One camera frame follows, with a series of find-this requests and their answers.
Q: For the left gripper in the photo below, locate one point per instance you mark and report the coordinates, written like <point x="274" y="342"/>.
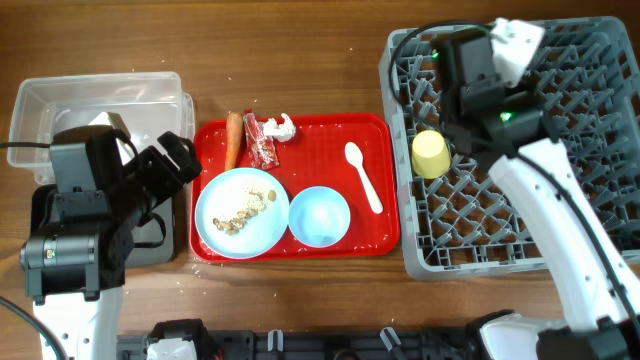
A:
<point x="171" y="180"/>

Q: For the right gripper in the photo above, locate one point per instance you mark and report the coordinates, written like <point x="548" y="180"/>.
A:
<point x="480" y="98"/>

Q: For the yellow cup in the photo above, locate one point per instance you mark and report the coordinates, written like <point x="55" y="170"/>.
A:
<point x="430" y="155"/>

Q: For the white plastic spoon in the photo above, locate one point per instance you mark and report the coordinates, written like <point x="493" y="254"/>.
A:
<point x="354" y="157"/>

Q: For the white tissue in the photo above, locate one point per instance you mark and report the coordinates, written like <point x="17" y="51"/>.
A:
<point x="281" y="132"/>

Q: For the light blue bowl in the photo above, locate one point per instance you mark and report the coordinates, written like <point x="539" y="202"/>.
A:
<point x="319" y="217"/>

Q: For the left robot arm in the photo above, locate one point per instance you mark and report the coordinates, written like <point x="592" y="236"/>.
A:
<point x="75" y="258"/>

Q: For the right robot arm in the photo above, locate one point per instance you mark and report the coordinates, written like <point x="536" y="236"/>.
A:
<point x="506" y="129"/>

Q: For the grey dishwasher rack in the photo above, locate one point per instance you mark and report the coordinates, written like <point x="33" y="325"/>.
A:
<point x="460" y="224"/>

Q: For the clear plastic bin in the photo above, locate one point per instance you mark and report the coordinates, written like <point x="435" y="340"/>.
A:
<point x="145" y="104"/>

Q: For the black tray bin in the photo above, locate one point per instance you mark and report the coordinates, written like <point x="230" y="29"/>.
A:
<point x="151" y="247"/>

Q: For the light blue plate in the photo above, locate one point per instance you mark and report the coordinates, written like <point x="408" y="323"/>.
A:
<point x="261" y="233"/>

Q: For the orange carrot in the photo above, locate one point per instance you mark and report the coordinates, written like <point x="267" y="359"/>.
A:
<point x="235" y="133"/>

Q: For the peanut scraps on plate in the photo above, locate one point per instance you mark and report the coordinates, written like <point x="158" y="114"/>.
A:
<point x="243" y="208"/>

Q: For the red snack wrapper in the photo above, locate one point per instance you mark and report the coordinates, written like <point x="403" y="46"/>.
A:
<point x="261" y="148"/>

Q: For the red serving tray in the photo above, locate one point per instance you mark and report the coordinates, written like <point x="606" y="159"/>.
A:
<point x="315" y="157"/>

